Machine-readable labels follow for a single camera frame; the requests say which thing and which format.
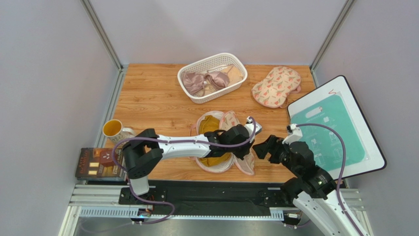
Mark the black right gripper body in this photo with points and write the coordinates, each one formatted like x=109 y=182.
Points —
x=273 y=151

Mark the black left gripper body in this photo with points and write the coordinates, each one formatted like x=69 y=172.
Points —
x=240 y=151

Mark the floral mesh laundry bag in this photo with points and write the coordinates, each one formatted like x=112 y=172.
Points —
x=274 y=89
x=227 y=121

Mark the mustard yellow bra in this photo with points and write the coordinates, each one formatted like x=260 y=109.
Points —
x=209 y=124

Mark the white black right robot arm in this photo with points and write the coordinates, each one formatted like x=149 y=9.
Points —
x=312 y=189

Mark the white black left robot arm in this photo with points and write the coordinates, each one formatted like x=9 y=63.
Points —
x=143 y=152

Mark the beige bra in basket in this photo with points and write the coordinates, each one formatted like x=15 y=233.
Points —
x=228 y=76

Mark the pink satin bra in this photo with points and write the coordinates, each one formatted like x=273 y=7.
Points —
x=194 y=82

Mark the white perforated plastic basket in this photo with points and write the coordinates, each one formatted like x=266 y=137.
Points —
x=210 y=64

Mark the white folding board base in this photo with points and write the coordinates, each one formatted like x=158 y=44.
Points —
x=374 y=159

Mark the floral mug yellow inside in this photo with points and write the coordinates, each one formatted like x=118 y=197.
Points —
x=115 y=131

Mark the dark patterned coaster book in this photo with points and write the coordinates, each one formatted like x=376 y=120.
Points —
x=97 y=164

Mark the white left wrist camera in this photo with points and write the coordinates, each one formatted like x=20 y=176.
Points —
x=253 y=127

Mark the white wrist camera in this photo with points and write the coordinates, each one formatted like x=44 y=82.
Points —
x=253 y=127
x=294 y=134

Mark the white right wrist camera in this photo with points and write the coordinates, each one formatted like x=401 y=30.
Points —
x=294 y=134

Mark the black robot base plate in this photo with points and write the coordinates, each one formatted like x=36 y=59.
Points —
x=211 y=198

